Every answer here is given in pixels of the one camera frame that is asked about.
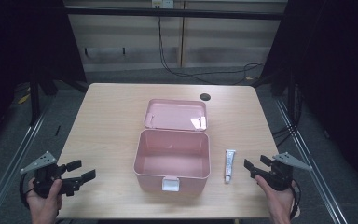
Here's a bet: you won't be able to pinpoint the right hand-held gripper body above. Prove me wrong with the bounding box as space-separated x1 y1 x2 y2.
251 151 313 192

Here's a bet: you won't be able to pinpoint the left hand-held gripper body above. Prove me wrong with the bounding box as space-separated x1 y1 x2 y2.
20 150 85 200

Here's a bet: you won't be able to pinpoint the white ointment tube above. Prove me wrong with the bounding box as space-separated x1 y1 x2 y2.
223 148 237 184

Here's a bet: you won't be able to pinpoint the pink plastic box with lid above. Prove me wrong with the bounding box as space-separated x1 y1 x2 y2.
132 98 212 194

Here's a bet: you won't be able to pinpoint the person's right hand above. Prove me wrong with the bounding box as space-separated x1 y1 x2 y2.
254 175 296 224

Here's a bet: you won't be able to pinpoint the person's left hand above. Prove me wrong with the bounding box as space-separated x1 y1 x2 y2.
25 178 64 224

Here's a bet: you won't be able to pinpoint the black metal stand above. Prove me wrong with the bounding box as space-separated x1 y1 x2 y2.
286 70 297 126
28 61 42 127

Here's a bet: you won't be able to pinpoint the black curtain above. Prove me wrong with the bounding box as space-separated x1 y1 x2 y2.
0 0 88 157
259 0 358 197

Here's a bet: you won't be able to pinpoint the black horizontal metal bar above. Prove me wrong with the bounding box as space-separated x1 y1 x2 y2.
64 7 289 21

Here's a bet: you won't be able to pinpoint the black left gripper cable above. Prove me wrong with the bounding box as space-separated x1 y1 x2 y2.
19 173 35 210

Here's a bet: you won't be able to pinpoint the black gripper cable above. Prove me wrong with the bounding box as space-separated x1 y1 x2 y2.
288 178 302 220
19 173 35 210

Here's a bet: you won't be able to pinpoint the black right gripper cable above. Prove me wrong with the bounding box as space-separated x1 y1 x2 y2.
288 178 302 220

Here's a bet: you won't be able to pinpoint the black floor cables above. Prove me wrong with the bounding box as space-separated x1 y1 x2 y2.
271 123 295 148

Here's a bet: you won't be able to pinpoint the metal floor rail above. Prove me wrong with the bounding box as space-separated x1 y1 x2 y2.
274 97 351 224
0 101 59 224

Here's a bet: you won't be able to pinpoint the black hanging wall cable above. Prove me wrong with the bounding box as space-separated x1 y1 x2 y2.
157 16 266 86

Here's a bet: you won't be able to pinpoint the white wall socket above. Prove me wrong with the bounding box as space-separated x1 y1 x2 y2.
151 0 175 9

